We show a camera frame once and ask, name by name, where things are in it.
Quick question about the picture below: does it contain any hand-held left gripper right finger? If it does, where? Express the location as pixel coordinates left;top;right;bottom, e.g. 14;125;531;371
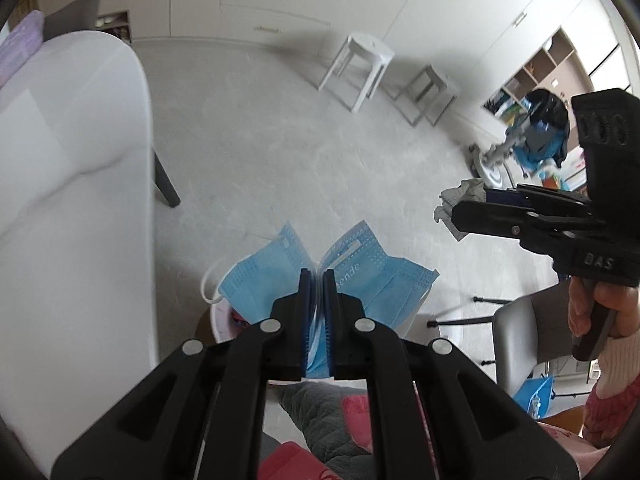
324;269;582;480

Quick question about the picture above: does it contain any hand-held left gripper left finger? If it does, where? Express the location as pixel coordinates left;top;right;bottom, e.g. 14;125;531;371
50;269;312;480

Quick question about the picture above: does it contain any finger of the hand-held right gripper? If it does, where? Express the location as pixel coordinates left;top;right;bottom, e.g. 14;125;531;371
449;200;607;248
481;183;594;212

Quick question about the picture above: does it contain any blue face mask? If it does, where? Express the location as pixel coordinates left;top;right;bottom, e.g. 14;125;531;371
201;219;442;382

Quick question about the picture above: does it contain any white trash bin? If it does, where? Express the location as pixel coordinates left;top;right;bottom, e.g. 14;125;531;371
209;300;451;389

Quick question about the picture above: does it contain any person's right hand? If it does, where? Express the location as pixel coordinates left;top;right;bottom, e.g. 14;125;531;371
567;275;640;339

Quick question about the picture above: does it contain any white floor fan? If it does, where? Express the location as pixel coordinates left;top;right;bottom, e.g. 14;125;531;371
467;132;533;192

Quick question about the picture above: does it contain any blue and black bag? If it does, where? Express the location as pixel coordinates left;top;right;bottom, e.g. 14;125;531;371
505;87;572;172

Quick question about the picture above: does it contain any person's red grey quilted clothing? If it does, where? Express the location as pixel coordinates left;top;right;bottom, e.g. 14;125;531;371
257;379;431;480

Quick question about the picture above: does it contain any open wooden shelf unit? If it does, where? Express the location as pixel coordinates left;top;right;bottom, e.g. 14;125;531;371
481;26;603;128

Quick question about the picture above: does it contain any light grey chair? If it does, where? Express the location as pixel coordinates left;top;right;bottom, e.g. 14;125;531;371
427;287;599;397

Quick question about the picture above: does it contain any white tall cupboard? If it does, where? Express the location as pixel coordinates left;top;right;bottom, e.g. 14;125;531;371
387;0;608;111

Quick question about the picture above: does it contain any white plastic stool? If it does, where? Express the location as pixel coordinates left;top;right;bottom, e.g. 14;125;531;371
317;31;396;114

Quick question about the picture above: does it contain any black table leg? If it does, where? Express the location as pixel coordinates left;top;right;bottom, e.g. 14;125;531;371
151;149;182;209

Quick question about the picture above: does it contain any white drawer cabinet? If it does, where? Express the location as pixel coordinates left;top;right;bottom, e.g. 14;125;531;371
132;0;418;45

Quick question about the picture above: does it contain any dark grey chair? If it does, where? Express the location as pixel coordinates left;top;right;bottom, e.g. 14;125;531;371
43;0;102;43

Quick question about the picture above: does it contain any purple tissue pack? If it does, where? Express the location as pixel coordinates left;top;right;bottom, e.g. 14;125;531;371
0;9;47;88

